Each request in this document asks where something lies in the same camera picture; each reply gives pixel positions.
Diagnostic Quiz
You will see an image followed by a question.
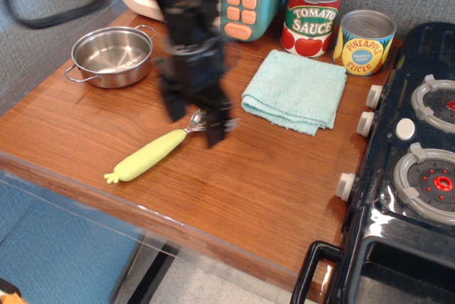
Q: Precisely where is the light blue towel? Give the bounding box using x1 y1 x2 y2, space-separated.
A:
241 50 347 136

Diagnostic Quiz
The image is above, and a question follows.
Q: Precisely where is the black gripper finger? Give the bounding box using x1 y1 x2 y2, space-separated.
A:
161 87 193 121
204 104 238 148

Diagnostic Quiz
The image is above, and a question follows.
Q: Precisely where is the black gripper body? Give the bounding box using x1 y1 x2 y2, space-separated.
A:
156 39 235 124

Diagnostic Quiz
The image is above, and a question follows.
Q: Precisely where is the pineapple slices can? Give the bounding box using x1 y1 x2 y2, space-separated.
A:
333 9 397 76

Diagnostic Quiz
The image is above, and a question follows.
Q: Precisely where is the small steel pot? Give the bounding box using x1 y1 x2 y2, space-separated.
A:
65 25 157 89

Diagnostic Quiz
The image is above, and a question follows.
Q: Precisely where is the black toy stove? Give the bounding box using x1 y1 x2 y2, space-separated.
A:
291 22 454 303

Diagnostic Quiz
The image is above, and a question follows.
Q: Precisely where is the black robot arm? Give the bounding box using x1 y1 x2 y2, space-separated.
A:
156 0 234 147

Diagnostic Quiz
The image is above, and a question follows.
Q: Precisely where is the green handled metal spoon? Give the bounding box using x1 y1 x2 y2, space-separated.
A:
104 109 206 184

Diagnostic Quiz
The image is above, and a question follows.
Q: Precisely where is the tomato sauce can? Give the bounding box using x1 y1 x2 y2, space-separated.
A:
282 0 342 58

